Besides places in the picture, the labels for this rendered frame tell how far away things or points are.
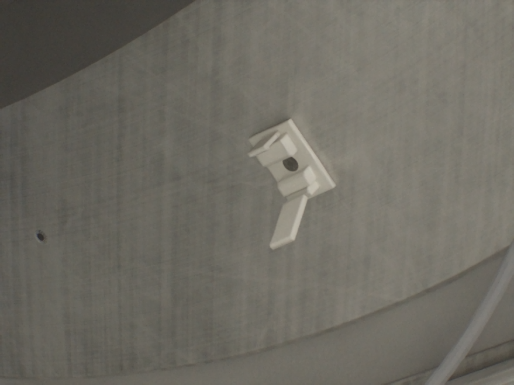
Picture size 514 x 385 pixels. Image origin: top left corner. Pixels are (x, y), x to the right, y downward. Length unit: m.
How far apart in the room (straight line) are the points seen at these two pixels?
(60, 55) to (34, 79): 0.01
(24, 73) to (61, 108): 0.07
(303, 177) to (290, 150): 0.01
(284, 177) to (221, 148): 0.02
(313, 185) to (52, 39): 0.09
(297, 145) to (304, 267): 0.04
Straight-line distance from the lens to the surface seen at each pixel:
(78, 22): 0.90
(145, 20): 0.88
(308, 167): 0.95
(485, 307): 0.91
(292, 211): 0.94
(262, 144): 0.94
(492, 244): 0.93
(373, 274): 0.96
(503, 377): 0.94
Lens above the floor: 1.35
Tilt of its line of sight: 36 degrees down
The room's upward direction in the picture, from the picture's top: 2 degrees clockwise
